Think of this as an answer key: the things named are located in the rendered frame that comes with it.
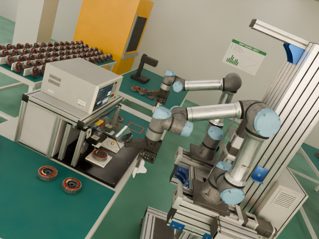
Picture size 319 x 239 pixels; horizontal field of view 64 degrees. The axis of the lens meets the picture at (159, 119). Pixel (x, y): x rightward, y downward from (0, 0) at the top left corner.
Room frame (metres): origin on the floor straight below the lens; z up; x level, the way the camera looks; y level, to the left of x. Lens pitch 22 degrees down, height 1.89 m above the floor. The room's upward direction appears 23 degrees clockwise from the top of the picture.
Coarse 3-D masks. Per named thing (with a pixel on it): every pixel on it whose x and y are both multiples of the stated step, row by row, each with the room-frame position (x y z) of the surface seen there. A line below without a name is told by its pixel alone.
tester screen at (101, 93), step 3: (108, 87) 1.70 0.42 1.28; (111, 87) 1.76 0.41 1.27; (102, 90) 1.60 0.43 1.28; (105, 90) 1.67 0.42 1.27; (108, 90) 1.72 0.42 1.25; (111, 90) 1.79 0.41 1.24; (99, 93) 1.57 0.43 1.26; (102, 93) 1.62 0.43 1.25; (99, 96) 1.59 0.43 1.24; (102, 96) 1.64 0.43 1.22; (96, 99) 1.55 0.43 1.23; (99, 99) 1.60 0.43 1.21; (102, 99) 1.66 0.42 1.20; (96, 102) 1.57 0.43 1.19; (102, 102) 1.68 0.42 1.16; (96, 105) 1.59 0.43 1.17; (96, 108) 1.60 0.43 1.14
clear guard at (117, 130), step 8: (96, 120) 1.58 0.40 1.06; (104, 120) 1.63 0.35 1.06; (112, 120) 1.68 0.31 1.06; (96, 128) 1.48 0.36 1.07; (104, 128) 1.52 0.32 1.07; (112, 128) 1.57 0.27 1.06; (120, 128) 1.61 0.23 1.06; (128, 128) 1.68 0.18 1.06; (112, 136) 1.46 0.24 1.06; (120, 136) 1.52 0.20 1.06; (120, 144) 1.47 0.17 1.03
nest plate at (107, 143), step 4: (104, 140) 1.85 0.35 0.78; (108, 140) 1.88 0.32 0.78; (112, 140) 1.90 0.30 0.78; (104, 144) 1.80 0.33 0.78; (108, 144) 1.82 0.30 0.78; (116, 144) 1.87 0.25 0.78; (108, 148) 1.77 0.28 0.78; (112, 148) 1.78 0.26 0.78; (116, 148) 1.81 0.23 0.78; (116, 152) 1.76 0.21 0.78
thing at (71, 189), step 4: (64, 180) 1.24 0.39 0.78; (68, 180) 1.25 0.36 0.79; (72, 180) 1.26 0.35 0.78; (76, 180) 1.27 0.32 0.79; (64, 184) 1.20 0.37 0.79; (72, 184) 1.25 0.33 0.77; (76, 184) 1.26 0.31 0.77; (80, 184) 1.25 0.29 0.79; (64, 188) 1.18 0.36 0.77; (68, 188) 1.19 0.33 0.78; (72, 188) 1.20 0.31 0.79; (76, 188) 1.21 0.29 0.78; (80, 188) 1.24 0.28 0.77; (68, 192) 1.19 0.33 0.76; (72, 192) 1.19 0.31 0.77; (76, 192) 1.21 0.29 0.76
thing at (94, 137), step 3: (78, 135) 1.58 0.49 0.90; (93, 135) 1.62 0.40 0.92; (84, 138) 1.58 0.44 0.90; (87, 138) 1.58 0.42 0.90; (90, 138) 1.58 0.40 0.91; (93, 138) 1.58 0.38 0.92; (96, 138) 1.60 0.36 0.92; (99, 138) 1.62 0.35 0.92; (84, 141) 1.61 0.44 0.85; (87, 141) 1.58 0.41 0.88; (90, 141) 1.57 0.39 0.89; (93, 141) 1.58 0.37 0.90; (96, 141) 1.57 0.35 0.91; (99, 141) 1.62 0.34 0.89; (93, 144) 1.57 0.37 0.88; (96, 144) 1.58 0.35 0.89; (99, 144) 1.61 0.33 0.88
